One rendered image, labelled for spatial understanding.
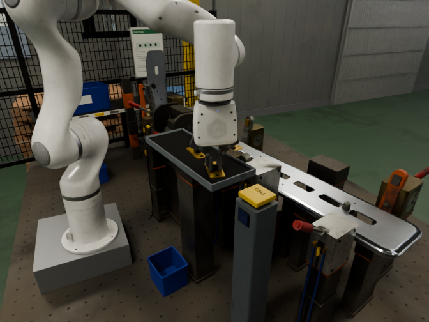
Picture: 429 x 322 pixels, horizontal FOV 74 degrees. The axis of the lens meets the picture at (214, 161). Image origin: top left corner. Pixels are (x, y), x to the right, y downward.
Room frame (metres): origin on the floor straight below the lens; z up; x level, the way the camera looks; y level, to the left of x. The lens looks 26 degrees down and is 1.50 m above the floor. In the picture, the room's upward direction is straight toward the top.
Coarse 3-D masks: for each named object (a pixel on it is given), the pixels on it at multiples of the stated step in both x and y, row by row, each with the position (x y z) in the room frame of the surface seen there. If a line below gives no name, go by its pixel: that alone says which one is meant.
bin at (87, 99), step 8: (88, 88) 1.59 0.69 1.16; (96, 88) 1.62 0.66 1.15; (104, 88) 1.65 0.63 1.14; (88, 96) 1.58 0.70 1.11; (96, 96) 1.61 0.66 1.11; (104, 96) 1.64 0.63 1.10; (80, 104) 1.55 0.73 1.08; (88, 104) 1.57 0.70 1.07; (96, 104) 1.61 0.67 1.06; (104, 104) 1.64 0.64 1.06; (80, 112) 1.54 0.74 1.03
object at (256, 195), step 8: (256, 184) 0.57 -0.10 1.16; (240, 192) 0.54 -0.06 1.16; (248, 192) 0.53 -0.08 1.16; (256, 192) 0.53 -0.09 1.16; (264, 192) 0.53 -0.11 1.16; (272, 192) 0.53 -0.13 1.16; (248, 200) 0.51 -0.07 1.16; (256, 200) 0.50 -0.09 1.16; (264, 200) 0.51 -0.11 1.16; (272, 200) 0.52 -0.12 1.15
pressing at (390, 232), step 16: (240, 144) 1.17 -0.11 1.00; (272, 160) 1.01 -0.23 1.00; (304, 176) 0.89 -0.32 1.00; (288, 192) 0.78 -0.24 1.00; (304, 192) 0.78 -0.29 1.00; (320, 192) 0.78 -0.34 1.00; (336, 192) 0.78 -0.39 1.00; (304, 208) 0.70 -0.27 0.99; (320, 208) 0.70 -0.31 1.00; (336, 208) 0.70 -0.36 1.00; (352, 208) 0.70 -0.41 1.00; (368, 208) 0.70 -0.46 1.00; (368, 224) 0.62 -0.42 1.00; (384, 224) 0.62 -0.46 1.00; (400, 224) 0.62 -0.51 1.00; (368, 240) 0.56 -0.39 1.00; (384, 240) 0.56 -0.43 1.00; (400, 240) 0.56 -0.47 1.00; (416, 240) 0.57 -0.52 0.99; (384, 256) 0.52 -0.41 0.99; (400, 256) 0.52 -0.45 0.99
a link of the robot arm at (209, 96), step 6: (198, 90) 0.62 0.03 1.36; (204, 90) 0.60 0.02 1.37; (210, 90) 0.60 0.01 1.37; (216, 90) 0.60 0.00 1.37; (222, 90) 0.60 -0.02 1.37; (228, 90) 0.61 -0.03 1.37; (198, 96) 0.62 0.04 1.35; (204, 96) 0.60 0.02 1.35; (210, 96) 0.60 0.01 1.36; (216, 96) 0.60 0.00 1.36; (222, 96) 0.60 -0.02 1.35; (228, 96) 0.61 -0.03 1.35; (210, 102) 0.61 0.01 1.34
